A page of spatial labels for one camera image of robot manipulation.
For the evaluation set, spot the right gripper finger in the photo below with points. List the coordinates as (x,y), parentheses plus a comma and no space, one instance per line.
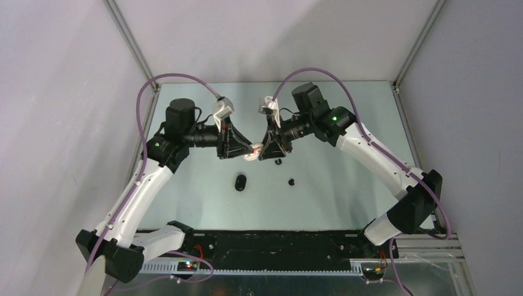
(271,136)
(271,151)

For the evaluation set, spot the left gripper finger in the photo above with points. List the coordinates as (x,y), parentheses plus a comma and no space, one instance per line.
(240,151)
(238,137)

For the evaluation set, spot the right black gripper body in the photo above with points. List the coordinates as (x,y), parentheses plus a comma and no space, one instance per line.
(284,134)

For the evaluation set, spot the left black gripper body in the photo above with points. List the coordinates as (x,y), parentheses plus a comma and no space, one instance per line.
(223,139)

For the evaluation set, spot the white earbud charging case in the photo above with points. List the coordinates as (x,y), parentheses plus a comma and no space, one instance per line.
(254,155)

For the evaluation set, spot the black earbud charging case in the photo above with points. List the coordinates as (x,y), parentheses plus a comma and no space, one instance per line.
(240,182)

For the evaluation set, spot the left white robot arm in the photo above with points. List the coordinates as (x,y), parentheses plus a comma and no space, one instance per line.
(114,238)

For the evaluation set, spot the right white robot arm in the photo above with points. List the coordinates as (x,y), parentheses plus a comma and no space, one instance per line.
(418,192)

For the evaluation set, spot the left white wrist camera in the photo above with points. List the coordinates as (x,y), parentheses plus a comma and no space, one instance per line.
(222,108)

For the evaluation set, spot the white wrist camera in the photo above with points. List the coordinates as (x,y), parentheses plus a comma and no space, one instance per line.
(269,106)
(222,108)

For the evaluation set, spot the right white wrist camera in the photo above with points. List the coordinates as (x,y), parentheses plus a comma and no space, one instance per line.
(269,106)

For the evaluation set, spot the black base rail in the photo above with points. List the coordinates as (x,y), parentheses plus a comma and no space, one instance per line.
(284,251)

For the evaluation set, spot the left aluminium frame post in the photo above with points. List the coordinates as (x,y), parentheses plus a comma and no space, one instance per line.
(126,33)

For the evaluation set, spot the aluminium frame post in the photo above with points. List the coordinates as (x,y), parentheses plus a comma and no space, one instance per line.
(126,33)
(420,40)

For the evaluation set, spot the right aluminium frame post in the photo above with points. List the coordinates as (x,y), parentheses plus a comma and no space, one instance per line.
(420,40)

